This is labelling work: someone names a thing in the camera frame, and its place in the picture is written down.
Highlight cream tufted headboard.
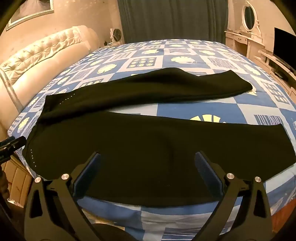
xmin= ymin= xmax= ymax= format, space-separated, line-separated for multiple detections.
xmin=0 ymin=25 xmax=100 ymax=139

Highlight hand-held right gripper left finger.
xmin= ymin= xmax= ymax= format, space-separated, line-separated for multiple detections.
xmin=24 ymin=152 xmax=102 ymax=241

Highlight framed wall picture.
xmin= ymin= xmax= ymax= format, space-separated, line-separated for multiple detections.
xmin=6 ymin=0 xmax=55 ymax=31

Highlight dark green curtain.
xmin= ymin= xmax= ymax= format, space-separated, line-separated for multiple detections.
xmin=117 ymin=0 xmax=229 ymax=44

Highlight blue patterned bedspread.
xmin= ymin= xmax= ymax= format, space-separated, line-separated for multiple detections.
xmin=7 ymin=39 xmax=296 ymax=241

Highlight white television cabinet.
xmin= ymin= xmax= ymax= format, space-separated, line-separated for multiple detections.
xmin=254 ymin=49 xmax=296 ymax=102

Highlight black pants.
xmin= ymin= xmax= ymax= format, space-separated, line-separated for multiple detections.
xmin=22 ymin=67 xmax=296 ymax=208

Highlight black television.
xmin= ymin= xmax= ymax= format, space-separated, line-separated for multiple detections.
xmin=273 ymin=27 xmax=296 ymax=73

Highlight cream padded bed frame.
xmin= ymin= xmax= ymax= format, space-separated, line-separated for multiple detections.
xmin=4 ymin=156 xmax=33 ymax=207

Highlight small white table fan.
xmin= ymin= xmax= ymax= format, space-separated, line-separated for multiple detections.
xmin=110 ymin=28 xmax=122 ymax=43

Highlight white oval vanity mirror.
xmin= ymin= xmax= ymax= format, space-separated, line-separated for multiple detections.
xmin=241 ymin=1 xmax=260 ymax=32

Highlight white dressing table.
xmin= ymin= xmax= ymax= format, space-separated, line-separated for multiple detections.
xmin=224 ymin=30 xmax=266 ymax=61

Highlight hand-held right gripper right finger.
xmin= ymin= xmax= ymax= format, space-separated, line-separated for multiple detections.
xmin=194 ymin=151 xmax=274 ymax=241

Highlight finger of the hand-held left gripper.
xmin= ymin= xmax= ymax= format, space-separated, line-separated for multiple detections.
xmin=9 ymin=136 xmax=27 ymax=149

